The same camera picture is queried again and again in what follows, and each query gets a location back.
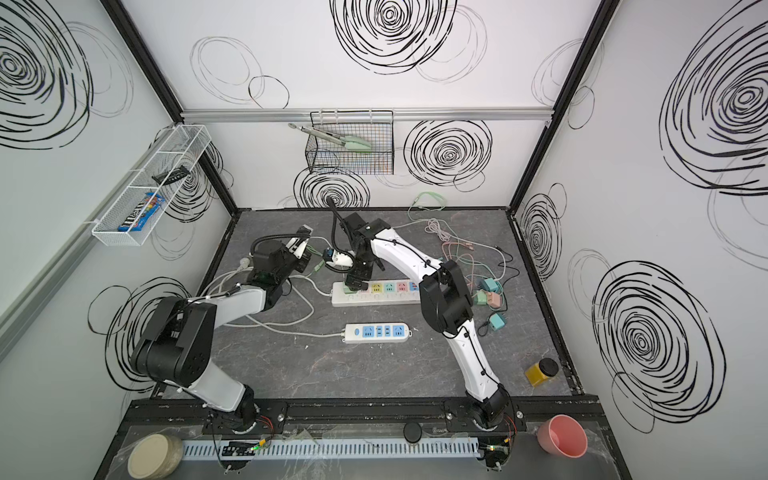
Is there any pink plastic cup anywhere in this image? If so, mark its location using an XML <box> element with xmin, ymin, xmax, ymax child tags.
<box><xmin>536</xmin><ymin>414</ymin><xmax>588</xmax><ymax>459</ymax></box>

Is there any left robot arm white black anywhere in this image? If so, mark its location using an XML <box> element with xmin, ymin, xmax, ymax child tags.
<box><xmin>129</xmin><ymin>226</ymin><xmax>312</xmax><ymax>433</ymax></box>

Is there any black wire basket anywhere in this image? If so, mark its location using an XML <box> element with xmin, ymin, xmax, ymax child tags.
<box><xmin>299</xmin><ymin>109</ymin><xmax>395</xmax><ymax>175</ymax></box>

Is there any white wire shelf basket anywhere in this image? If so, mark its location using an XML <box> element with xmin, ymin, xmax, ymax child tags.
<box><xmin>91</xmin><ymin>124</ymin><xmax>211</xmax><ymax>247</ymax></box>

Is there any tangle of coloured cables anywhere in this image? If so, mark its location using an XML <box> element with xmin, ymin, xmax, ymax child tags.
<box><xmin>392</xmin><ymin>191</ymin><xmax>520</xmax><ymax>313</ymax></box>

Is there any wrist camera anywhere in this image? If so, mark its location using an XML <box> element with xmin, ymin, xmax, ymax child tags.
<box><xmin>322</xmin><ymin>248</ymin><xmax>354</xmax><ymax>270</ymax></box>
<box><xmin>285</xmin><ymin>225</ymin><xmax>313</xmax><ymax>259</ymax></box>

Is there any small blue white power strip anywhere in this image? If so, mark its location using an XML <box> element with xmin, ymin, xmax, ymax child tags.
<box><xmin>342</xmin><ymin>322</ymin><xmax>412</xmax><ymax>344</ymax></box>

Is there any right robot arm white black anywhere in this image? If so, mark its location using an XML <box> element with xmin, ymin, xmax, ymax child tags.
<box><xmin>330</xmin><ymin>211</ymin><xmax>510</xmax><ymax>431</ymax></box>

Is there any black front rail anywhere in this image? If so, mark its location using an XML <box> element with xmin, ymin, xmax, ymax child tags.
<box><xmin>121</xmin><ymin>395</ymin><xmax>605</xmax><ymax>435</ymax></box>

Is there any white slotted cable duct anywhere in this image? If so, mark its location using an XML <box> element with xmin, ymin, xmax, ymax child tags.
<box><xmin>182</xmin><ymin>437</ymin><xmax>481</xmax><ymax>462</ymax></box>

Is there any black round knob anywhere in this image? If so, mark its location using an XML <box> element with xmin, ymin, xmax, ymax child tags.
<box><xmin>403</xmin><ymin>422</ymin><xmax>423</xmax><ymax>444</ymax></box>

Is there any round beige lid container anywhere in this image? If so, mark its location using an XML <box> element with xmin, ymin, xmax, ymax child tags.
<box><xmin>127</xmin><ymin>433</ymin><xmax>184</xmax><ymax>479</ymax></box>

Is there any large multicolour power strip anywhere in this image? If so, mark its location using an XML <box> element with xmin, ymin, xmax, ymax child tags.
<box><xmin>331</xmin><ymin>280</ymin><xmax>420</xmax><ymax>307</ymax></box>

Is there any white power cord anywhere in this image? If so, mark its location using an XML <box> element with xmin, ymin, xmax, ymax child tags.
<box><xmin>200</xmin><ymin>257</ymin><xmax>346</xmax><ymax>338</ymax></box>

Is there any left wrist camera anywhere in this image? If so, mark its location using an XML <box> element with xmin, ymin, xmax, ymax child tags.
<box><xmin>285</xmin><ymin>225</ymin><xmax>313</xmax><ymax>259</ymax></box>

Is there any yellow jar black lid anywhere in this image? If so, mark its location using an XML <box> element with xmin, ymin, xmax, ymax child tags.
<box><xmin>525</xmin><ymin>357</ymin><xmax>560</xmax><ymax>387</ymax></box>

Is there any teal charger plug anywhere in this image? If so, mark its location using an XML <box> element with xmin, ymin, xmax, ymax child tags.
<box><xmin>488</xmin><ymin>313</ymin><xmax>506</xmax><ymax>331</ymax></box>

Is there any blue candy packet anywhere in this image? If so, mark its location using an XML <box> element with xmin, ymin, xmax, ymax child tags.
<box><xmin>117</xmin><ymin>192</ymin><xmax>165</xmax><ymax>232</ymax></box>

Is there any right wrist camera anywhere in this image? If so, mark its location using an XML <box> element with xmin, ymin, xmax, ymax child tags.
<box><xmin>322</xmin><ymin>248</ymin><xmax>354</xmax><ymax>270</ymax></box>

